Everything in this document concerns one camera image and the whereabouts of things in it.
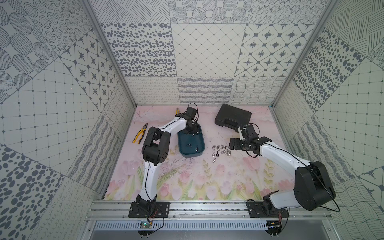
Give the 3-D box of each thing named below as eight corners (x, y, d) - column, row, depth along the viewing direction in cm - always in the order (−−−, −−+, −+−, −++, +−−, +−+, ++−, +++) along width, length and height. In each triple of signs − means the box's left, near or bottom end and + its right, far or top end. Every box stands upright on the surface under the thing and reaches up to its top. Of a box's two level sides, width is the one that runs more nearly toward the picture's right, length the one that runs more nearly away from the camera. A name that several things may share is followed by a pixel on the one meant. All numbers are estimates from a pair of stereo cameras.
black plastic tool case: (213, 123, 111) (214, 119, 107) (222, 106, 122) (222, 102, 118) (245, 134, 104) (247, 130, 101) (251, 116, 115) (252, 112, 112)
